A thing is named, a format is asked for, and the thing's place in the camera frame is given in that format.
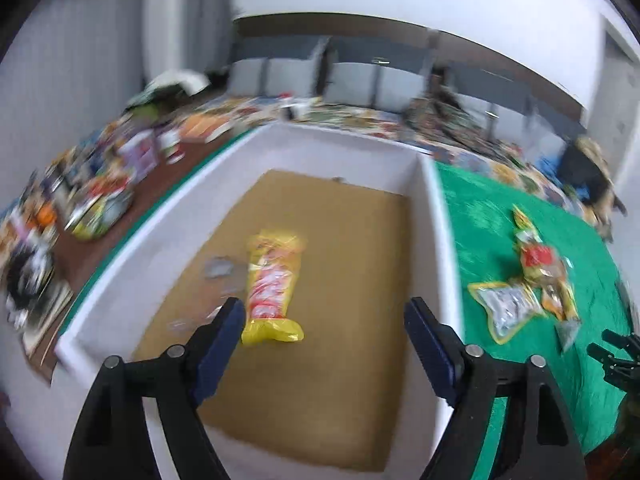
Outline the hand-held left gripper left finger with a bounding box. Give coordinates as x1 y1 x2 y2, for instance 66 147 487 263
62 297 247 480

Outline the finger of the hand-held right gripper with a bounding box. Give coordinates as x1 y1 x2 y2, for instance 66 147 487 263
602 329 640 356
587 342 640 397

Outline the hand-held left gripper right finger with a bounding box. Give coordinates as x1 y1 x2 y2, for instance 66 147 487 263
404 297 587 480

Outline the yellow red snack packet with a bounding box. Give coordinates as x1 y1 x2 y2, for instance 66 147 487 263
241 229 307 346

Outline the white foam box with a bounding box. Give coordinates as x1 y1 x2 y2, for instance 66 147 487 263
55 122 466 480

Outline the small clear packet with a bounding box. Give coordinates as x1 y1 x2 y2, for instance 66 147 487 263
555 320 581 353

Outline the small silver packet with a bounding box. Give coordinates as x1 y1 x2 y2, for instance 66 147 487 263
202 256 248 297

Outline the silver packet with yellow edge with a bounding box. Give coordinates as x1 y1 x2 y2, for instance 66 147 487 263
467 280 546 345

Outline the red label snack packet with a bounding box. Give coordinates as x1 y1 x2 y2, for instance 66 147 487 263
517 242 568 286

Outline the green patterned tablecloth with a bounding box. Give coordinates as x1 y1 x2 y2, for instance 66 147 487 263
60 127 631 480

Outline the black garment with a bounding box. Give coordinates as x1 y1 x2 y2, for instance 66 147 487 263
557 142 608 201

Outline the black bag with beige cloth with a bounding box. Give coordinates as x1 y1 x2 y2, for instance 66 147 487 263
575 136 628 241

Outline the pile of assorted packets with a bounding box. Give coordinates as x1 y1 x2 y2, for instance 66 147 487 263
0 110 168 361

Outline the orange flat packet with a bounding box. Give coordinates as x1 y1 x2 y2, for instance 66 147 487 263
179 110 238 144

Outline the dark paisley cloth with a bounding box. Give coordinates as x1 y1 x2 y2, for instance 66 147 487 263
405 67 498 153

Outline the floral patterned blanket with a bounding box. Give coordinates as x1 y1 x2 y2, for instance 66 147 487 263
175 95 603 226

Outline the white green bag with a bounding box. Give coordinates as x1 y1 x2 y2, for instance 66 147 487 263
125 69 211 111

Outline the grey padded sofa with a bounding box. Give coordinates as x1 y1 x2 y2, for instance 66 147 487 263
230 35 586 133

